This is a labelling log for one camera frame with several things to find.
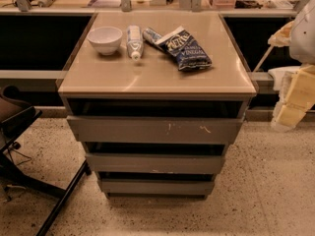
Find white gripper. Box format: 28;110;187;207
271;64;315;131

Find grey drawer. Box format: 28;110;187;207
97;179;215;196
86;153;222;174
67;116;243;145

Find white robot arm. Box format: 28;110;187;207
268;0;315;132

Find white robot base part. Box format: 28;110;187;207
268;66;299;91

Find grey drawer cabinet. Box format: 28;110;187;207
57;11;258;201

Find grey top drawer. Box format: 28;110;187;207
67;116;243;145

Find grey bottom drawer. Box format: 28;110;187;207
97;179;215;196

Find white stick with black tip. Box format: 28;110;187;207
252;45;274;73

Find blue vinegar chip bag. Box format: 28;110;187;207
143;27;212;72

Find clear plastic water bottle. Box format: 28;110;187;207
127;25;144;61

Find white ceramic bowl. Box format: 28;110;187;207
87;27;123;55

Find black office chair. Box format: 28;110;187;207
0;85;93;236

